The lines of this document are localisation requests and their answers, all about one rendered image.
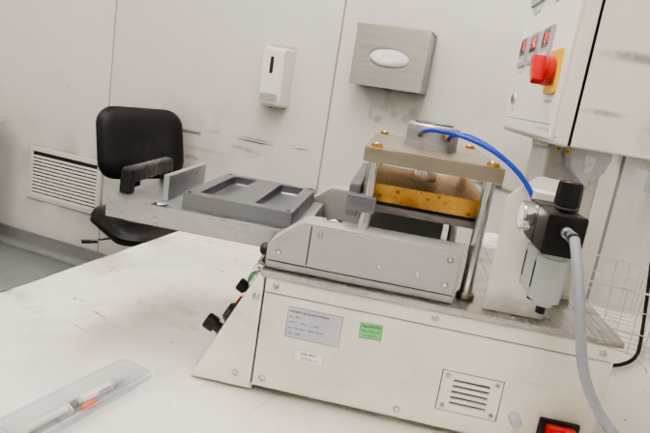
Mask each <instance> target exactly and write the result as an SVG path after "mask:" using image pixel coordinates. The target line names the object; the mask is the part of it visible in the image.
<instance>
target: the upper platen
mask: <svg viewBox="0 0 650 433"><path fill-rule="evenodd" d="M480 194H481V193H480V191H479V190H478V189H477V188H476V186H475V185H474V184H473V182H472V181H471V180H467V179H462V178H456V177H450V176H445V175H439V174H437V173H432V172H427V171H421V170H416V169H414V170H411V169H405V168H400V167H394V166H389V165H383V164H380V166H379V172H378V178H377V183H376V189H375V195H376V196H377V201H376V207H375V211H376V212H379V213H385V214H390V215H395V216H401V217H411V218H416V219H420V220H426V221H431V222H437V223H442V224H448V225H453V226H457V227H463V228H468V229H473V226H474V221H475V216H476V213H477V208H478V203H479V199H480Z"/></svg>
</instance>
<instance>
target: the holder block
mask: <svg viewBox="0 0 650 433"><path fill-rule="evenodd" d="M314 196H315V189H313V188H303V187H298V186H292V185H288V184H282V183H277V182H271V181H266V180H260V179H255V178H250V177H245V176H239V175H234V174H228V173H227V174H225V175H222V176H220V177H219V178H216V179H214V180H212V181H209V182H207V183H205V184H202V185H200V186H198V187H195V188H192V189H189V190H187V191H185V192H183V201H182V209H186V210H192V211H197V212H201V213H206V214H211V215H217V216H222V217H231V218H236V219H241V220H246V221H251V222H256V223H261V224H267V225H272V226H277V227H281V228H287V227H289V226H290V225H292V224H294V223H295V222H297V220H298V219H299V218H300V217H301V216H302V215H303V214H304V213H305V211H306V210H307V209H308V208H309V207H310V206H311V204H312V203H313V201H314Z"/></svg>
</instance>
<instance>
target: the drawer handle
mask: <svg viewBox="0 0 650 433"><path fill-rule="evenodd" d="M171 172H173V159H172V158H167V157H164V158H160V159H153V160H149V161H145V162H142V163H138V164H134V165H129V166H125V167H124V168H123V169H122V175H121V178H120V189H119V191H120V192H125V193H134V185H135V182H138V181H141V180H145V179H148V178H151V177H154V176H157V175H160V179H164V175H165V174H168V173H171Z"/></svg>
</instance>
